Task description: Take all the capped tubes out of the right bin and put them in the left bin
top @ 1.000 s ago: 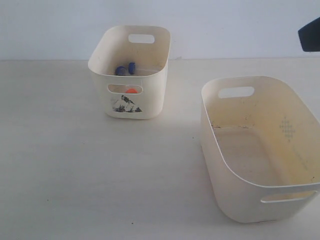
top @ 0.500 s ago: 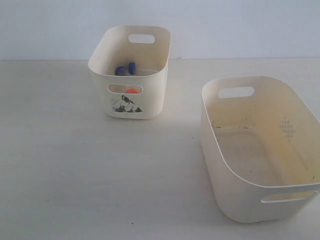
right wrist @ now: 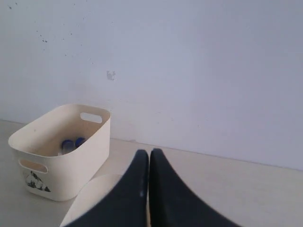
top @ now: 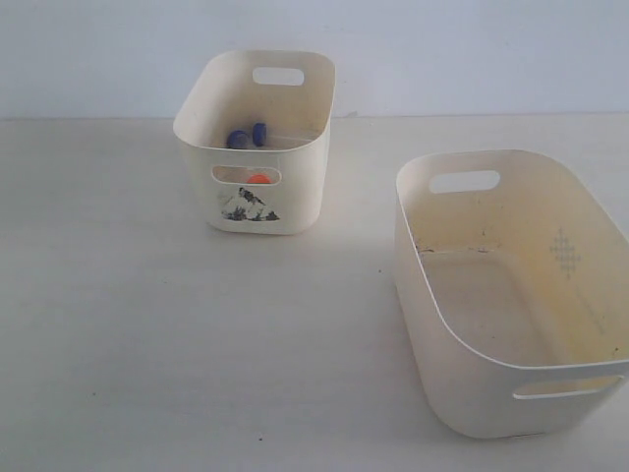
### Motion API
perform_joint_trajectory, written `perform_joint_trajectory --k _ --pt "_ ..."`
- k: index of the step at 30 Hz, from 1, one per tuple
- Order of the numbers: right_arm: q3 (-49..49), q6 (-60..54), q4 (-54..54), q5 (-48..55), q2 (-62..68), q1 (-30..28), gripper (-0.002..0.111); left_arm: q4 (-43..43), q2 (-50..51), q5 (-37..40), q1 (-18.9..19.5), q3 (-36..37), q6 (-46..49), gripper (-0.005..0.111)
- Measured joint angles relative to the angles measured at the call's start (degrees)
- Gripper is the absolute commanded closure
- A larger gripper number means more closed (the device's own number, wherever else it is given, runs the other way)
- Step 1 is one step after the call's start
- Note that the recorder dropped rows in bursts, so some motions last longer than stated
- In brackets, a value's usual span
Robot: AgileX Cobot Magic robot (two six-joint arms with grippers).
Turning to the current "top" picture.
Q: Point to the blue cap tube reversed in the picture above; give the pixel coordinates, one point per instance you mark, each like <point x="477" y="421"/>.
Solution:
<point x="239" y="139"/>

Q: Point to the blue cap tube upright-end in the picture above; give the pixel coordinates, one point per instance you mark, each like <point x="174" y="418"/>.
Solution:
<point x="281" y="140"/>

